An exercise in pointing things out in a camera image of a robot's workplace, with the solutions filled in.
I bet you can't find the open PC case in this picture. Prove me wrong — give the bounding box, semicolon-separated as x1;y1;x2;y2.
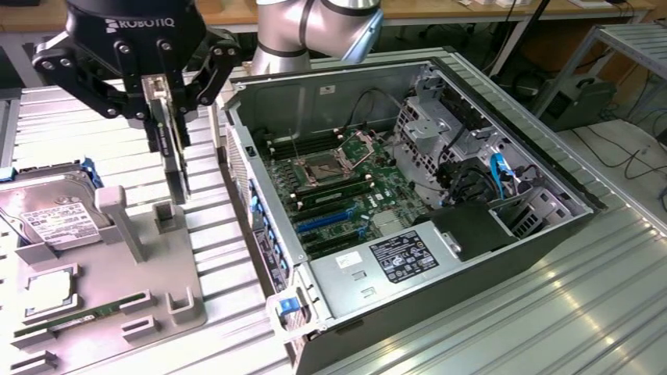
206;46;608;375

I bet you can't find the CPU socket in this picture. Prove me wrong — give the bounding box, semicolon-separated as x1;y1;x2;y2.
293;154;360;184

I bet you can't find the dark box device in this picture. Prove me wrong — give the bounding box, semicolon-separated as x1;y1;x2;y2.
540;76;618;132

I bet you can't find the black RAM slot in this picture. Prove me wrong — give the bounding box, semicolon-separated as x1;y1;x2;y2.
265;131;338;145
268;136;340;149
272;145;345;159
293;179;370;200
269;141;342;154
290;175;369;196
294;183;373;204

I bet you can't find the green motherboard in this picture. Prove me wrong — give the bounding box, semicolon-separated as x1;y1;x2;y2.
254;127;433;261

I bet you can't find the green RAM stick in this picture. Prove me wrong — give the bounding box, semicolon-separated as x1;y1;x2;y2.
297;187;373;209
13;293;145;338

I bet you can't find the black plastic shroud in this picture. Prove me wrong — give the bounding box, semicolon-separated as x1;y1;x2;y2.
413;201;520;262

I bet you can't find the silver hard disk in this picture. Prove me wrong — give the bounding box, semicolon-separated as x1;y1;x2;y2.
0;173;104;251

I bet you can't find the silver disk bay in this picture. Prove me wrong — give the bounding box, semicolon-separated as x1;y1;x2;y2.
492;183;594;240

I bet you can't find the wooden desk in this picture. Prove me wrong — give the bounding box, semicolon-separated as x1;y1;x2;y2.
0;0;652;89

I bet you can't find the silver power supply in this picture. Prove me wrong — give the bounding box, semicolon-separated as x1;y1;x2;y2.
306;225;464;320

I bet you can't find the black wire bundle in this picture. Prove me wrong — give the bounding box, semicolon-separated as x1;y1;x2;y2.
436;159;492;204

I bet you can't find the silver drive cage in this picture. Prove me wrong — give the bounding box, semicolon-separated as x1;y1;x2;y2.
389;64;504;204

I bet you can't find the black loose cable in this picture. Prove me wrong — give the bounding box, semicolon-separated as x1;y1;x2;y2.
572;128;667;179

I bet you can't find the blue disk bracket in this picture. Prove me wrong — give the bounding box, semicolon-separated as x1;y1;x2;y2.
0;155;108;198

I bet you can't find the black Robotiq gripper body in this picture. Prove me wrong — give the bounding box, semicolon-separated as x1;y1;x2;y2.
63;0;208;80

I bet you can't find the gray parts rack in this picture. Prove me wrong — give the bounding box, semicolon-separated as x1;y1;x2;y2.
6;185;208;372

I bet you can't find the metal slat side table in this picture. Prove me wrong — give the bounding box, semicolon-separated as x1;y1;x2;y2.
536;22;667;118

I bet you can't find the black expansion slot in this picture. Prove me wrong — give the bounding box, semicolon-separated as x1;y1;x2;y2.
306;236;377;258

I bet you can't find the metal socket cover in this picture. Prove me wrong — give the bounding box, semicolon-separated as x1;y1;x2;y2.
336;130;378;173

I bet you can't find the silver CPU chip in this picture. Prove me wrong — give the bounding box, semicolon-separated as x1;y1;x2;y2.
25;269;73;313

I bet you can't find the blue expansion slot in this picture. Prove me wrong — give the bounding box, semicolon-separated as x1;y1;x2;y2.
293;209;356;235

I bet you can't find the blue SATA wire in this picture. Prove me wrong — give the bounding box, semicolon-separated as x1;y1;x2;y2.
488;152;510;202

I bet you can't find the RAM memory stick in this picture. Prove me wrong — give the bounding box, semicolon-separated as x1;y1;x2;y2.
140;74;192;206

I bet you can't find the silver chipset heatsink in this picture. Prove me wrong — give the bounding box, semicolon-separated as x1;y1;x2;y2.
372;210;405;232

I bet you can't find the black disk wire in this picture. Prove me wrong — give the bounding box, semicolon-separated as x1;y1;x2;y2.
0;206;26;238

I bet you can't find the black curved wire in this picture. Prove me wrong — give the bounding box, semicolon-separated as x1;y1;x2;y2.
349;88;405;126

